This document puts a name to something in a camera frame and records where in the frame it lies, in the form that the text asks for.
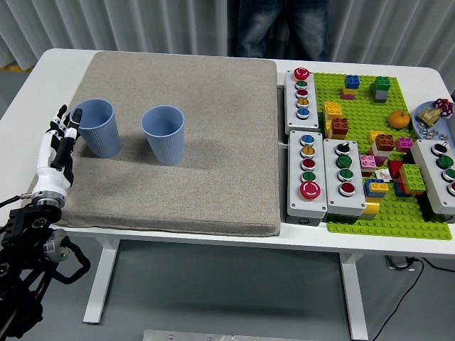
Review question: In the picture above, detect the brass valve red handwheel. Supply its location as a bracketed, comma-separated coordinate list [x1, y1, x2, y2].
[416, 98, 454, 127]

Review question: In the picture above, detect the black power cable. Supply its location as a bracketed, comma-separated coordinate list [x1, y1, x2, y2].
[369, 257, 455, 340]

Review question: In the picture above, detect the brown building block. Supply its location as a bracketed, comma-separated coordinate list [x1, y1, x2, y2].
[375, 134, 396, 152]
[330, 117, 350, 139]

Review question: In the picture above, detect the blue ribbed plastic cup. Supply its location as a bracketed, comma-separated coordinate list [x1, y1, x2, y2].
[141, 105, 186, 166]
[70, 98, 122, 159]

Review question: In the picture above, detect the grey five-button control box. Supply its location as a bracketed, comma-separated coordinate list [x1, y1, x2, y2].
[287, 129, 328, 227]
[283, 67, 320, 136]

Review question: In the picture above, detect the large green building block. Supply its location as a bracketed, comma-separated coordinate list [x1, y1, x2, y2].
[399, 163, 426, 195]

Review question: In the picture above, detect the magenta building block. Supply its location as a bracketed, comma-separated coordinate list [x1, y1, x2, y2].
[395, 136, 414, 153]

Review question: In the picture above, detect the white pleated curtain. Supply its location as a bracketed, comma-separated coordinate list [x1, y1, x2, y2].
[0, 0, 455, 72]

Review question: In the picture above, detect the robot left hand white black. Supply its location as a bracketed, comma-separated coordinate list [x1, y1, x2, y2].
[33, 104, 85, 196]

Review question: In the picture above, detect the red building block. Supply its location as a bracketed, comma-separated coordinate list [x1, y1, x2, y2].
[387, 160, 405, 180]

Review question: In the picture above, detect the grey-brown fabric mat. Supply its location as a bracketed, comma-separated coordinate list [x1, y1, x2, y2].
[28, 51, 282, 238]

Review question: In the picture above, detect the grey four-button control box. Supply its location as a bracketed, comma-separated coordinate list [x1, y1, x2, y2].
[410, 139, 455, 216]
[322, 138, 367, 217]

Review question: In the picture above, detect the grey building block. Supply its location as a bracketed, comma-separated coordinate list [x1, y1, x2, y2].
[369, 83, 388, 104]

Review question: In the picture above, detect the white table leg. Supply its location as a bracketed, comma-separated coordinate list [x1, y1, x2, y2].
[82, 238, 122, 325]
[338, 252, 370, 340]

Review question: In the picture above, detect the person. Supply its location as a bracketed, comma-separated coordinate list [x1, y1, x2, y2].
[227, 0, 331, 62]

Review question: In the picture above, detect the orange fruit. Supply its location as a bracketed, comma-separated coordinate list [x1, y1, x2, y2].
[387, 109, 412, 129]

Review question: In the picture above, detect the blue plate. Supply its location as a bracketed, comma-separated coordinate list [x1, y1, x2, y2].
[412, 101, 455, 141]

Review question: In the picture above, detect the green studded baseplate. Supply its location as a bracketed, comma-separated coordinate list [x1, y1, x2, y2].
[312, 72, 452, 241]

